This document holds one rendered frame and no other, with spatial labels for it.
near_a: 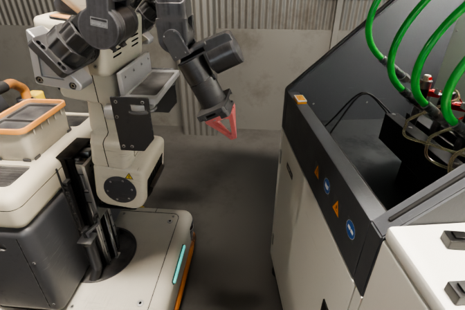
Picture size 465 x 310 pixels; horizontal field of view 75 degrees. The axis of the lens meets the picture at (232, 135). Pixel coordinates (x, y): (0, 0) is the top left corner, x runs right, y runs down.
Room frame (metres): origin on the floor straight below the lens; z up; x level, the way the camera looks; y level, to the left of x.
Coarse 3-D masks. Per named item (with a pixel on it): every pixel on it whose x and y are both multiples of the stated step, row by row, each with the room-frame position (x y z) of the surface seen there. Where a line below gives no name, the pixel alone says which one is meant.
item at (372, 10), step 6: (378, 0) 0.69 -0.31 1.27; (372, 6) 0.70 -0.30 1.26; (372, 12) 0.69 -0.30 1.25; (372, 18) 0.69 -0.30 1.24; (366, 24) 0.70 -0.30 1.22; (366, 30) 0.70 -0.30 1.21; (366, 36) 0.70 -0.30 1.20; (372, 42) 0.69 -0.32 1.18; (372, 48) 0.69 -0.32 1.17; (378, 54) 0.70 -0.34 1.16
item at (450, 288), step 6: (450, 282) 0.23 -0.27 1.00; (456, 282) 0.23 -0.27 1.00; (462, 282) 0.23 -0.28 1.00; (444, 288) 0.23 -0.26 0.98; (450, 288) 0.23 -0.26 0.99; (456, 288) 0.22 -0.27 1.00; (462, 288) 0.22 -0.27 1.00; (450, 294) 0.22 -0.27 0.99; (456, 294) 0.22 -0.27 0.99; (462, 294) 0.22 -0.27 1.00; (456, 300) 0.21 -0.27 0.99; (462, 300) 0.21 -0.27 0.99
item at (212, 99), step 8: (208, 80) 0.58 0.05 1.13; (216, 80) 0.60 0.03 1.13; (192, 88) 0.59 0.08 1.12; (200, 88) 0.58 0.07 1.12; (208, 88) 0.58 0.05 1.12; (216, 88) 0.59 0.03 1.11; (200, 96) 0.58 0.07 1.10; (208, 96) 0.58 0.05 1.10; (216, 96) 0.58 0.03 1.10; (224, 96) 0.60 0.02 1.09; (208, 104) 0.58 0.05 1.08; (216, 104) 0.58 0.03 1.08; (224, 104) 0.56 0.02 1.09; (200, 112) 0.58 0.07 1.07; (208, 112) 0.55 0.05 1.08; (224, 112) 0.55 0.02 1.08; (200, 120) 0.56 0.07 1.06
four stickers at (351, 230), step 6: (318, 168) 0.63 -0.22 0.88; (318, 174) 0.62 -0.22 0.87; (318, 180) 0.62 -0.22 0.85; (324, 180) 0.59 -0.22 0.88; (324, 186) 0.58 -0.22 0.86; (330, 186) 0.55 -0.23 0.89; (336, 198) 0.51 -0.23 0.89; (336, 204) 0.50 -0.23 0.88; (336, 210) 0.50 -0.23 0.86; (348, 216) 0.45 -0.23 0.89; (348, 222) 0.44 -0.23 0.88; (348, 228) 0.44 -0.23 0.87; (354, 228) 0.42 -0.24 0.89; (348, 234) 0.43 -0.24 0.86; (354, 234) 0.41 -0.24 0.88
